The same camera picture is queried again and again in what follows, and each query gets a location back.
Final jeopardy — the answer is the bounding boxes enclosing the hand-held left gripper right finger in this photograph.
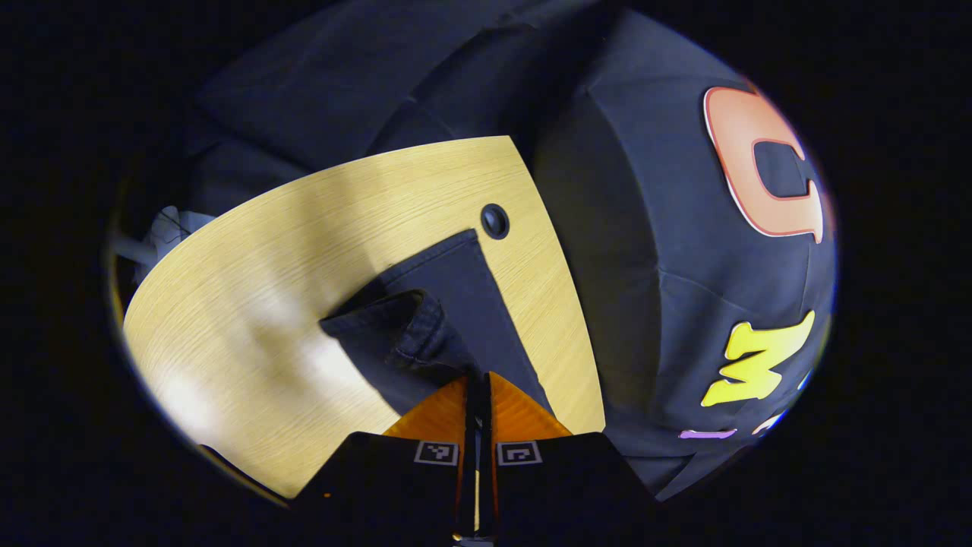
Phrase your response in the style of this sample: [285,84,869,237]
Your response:
[478,372,656,547]

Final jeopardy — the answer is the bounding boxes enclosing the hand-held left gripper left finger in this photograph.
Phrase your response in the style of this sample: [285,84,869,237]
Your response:
[291,375,478,547]

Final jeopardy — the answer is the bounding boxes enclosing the dark jeans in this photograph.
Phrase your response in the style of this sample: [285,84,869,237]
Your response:
[319,228,556,417]

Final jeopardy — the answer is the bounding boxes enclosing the black backdrop cloth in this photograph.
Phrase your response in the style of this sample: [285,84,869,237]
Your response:
[182,0,840,502]

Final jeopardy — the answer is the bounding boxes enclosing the black table cable grommet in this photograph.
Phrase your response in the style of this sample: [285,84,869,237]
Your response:
[481,203,510,241]

